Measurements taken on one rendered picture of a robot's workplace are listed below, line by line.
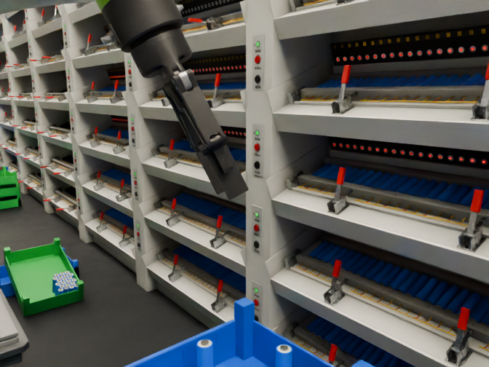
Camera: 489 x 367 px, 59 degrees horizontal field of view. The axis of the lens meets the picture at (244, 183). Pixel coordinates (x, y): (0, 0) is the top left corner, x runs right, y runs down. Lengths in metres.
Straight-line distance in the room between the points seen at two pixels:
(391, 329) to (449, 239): 0.22
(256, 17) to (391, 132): 0.43
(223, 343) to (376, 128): 0.46
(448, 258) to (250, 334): 0.36
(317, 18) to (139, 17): 0.43
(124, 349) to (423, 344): 0.87
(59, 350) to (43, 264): 0.52
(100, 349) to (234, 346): 0.87
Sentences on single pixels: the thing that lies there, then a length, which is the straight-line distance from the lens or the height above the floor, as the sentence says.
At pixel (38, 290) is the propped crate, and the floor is 0.04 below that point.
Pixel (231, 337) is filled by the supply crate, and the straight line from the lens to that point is 0.59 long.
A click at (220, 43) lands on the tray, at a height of 0.87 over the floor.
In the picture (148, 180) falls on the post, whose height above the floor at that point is 0.43.
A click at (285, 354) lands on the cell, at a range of 0.51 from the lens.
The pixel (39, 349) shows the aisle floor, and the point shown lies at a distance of 1.50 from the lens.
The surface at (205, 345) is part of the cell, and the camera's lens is 0.52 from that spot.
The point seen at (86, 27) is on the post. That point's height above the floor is 1.05.
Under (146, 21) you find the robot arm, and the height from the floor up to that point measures 0.83.
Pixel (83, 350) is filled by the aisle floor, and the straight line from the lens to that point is 1.44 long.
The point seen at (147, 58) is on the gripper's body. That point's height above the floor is 0.79.
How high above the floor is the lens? 0.74
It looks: 12 degrees down
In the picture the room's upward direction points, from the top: straight up
